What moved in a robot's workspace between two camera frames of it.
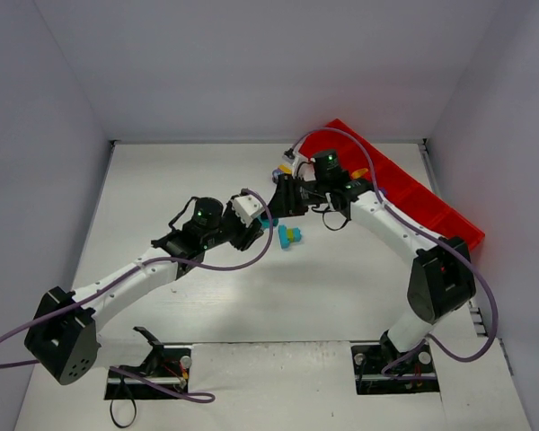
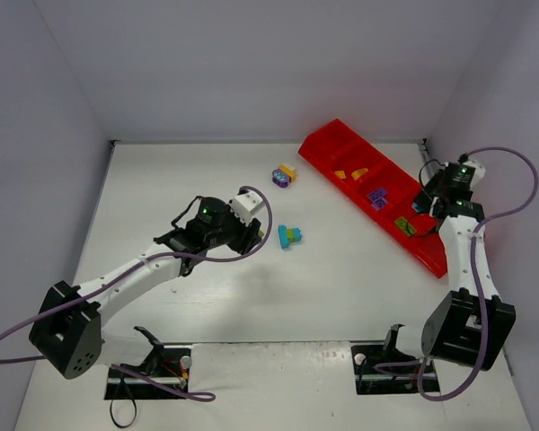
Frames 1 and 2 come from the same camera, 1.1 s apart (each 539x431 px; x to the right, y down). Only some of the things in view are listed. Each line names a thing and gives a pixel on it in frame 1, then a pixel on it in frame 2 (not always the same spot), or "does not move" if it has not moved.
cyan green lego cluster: (288, 235) does not move
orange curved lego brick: (357, 173) does not move
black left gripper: (248, 236) does not move
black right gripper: (286, 197) to (423, 205)
